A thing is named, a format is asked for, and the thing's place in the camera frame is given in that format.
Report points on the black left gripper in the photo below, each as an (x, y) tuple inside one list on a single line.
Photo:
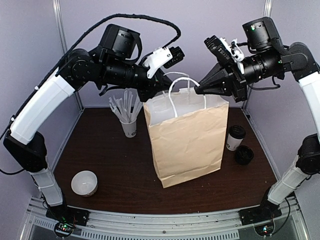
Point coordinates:
[(158, 85)]

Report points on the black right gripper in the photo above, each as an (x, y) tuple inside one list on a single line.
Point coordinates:
[(237, 83)]

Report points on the black plastic cup lid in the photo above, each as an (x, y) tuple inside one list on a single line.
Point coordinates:
[(237, 132)]

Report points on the brown paper takeout bag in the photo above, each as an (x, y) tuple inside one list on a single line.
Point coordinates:
[(187, 132)]

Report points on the white paper coffee cup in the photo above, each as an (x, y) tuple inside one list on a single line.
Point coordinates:
[(233, 141)]

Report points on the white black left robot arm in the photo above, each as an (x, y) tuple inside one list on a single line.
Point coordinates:
[(22, 138)]

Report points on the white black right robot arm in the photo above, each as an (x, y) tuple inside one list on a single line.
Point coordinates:
[(299, 61)]

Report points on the stack of black cup lids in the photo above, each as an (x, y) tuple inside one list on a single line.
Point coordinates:
[(243, 155)]

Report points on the white round bowl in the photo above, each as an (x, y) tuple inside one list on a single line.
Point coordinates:
[(84, 183)]

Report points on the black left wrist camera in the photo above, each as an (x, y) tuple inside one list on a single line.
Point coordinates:
[(121, 42)]

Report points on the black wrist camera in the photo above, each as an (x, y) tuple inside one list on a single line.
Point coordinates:
[(262, 34), (121, 42)]

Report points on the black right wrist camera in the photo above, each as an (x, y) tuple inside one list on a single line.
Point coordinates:
[(262, 34)]

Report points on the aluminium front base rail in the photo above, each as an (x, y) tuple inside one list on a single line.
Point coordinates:
[(217, 225)]

